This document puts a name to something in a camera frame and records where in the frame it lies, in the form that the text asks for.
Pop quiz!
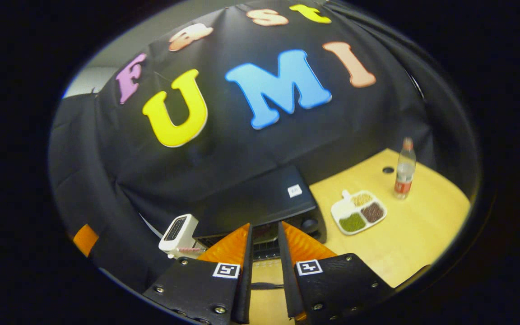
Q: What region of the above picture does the white divided dish with beans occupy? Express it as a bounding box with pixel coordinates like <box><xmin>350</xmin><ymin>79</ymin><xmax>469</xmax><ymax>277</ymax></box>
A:
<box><xmin>331</xmin><ymin>190</ymin><xmax>388</xmax><ymax>236</ymax></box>

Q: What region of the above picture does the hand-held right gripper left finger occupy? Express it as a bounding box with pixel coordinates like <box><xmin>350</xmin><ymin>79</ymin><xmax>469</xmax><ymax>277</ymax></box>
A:
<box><xmin>143</xmin><ymin>223</ymin><xmax>254</xmax><ymax>325</ymax></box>

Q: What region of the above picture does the black electric oven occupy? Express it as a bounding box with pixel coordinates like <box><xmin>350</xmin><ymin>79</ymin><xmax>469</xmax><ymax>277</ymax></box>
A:
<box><xmin>192</xmin><ymin>165</ymin><xmax>328</xmax><ymax>290</ymax></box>

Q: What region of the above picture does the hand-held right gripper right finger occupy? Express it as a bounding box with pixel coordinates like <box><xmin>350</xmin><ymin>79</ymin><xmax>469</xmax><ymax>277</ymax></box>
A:
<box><xmin>278</xmin><ymin>221</ymin><xmax>394</xmax><ymax>323</ymax></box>

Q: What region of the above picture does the clear plastic water bottle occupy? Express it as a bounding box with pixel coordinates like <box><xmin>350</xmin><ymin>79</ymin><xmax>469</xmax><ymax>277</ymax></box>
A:
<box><xmin>394</xmin><ymin>138</ymin><xmax>417</xmax><ymax>200</ymax></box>

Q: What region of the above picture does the white toaster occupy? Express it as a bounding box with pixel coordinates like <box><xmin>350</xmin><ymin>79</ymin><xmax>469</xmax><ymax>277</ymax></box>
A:
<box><xmin>158</xmin><ymin>214</ymin><xmax>207</xmax><ymax>260</ymax></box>

